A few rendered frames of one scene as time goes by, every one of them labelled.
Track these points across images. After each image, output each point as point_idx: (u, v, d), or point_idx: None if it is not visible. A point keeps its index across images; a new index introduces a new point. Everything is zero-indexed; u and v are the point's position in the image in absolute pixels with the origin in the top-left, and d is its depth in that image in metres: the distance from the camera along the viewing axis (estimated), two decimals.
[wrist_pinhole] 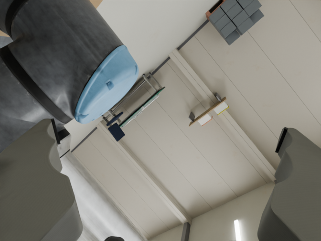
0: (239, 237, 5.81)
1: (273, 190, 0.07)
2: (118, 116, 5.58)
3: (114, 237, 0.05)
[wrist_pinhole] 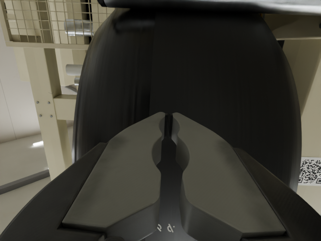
0: None
1: (183, 180, 0.07)
2: None
3: (114, 237, 0.05)
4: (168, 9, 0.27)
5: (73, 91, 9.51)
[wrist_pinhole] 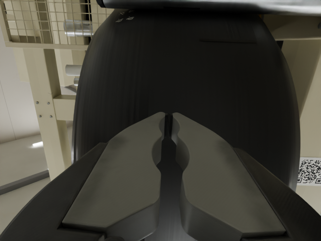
0: None
1: (183, 180, 0.07)
2: None
3: (114, 237, 0.05)
4: None
5: (73, 92, 9.50)
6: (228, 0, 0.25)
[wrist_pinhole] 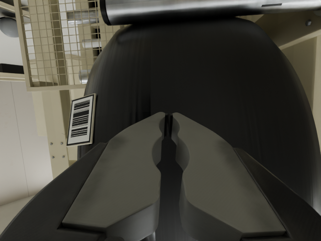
0: None
1: (183, 180, 0.07)
2: None
3: (114, 237, 0.05)
4: None
5: None
6: (212, 18, 0.31)
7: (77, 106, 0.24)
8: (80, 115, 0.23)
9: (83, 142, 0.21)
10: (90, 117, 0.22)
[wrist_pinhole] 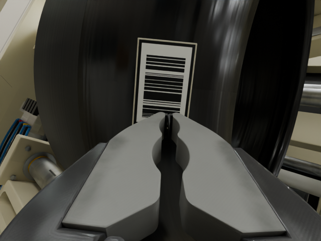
0: None
1: (183, 180, 0.07)
2: None
3: (114, 237, 0.05)
4: None
5: None
6: None
7: (172, 112, 0.14)
8: (162, 93, 0.13)
9: (153, 42, 0.13)
10: (139, 83, 0.13)
